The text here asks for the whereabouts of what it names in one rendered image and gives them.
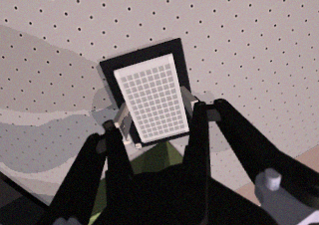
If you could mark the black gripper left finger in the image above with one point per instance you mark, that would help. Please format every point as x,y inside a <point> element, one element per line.
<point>74,201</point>

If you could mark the white multi-well plate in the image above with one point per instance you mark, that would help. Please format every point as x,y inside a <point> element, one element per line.
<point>151,92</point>

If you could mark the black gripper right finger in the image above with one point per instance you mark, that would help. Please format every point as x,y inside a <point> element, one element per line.
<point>286,188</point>

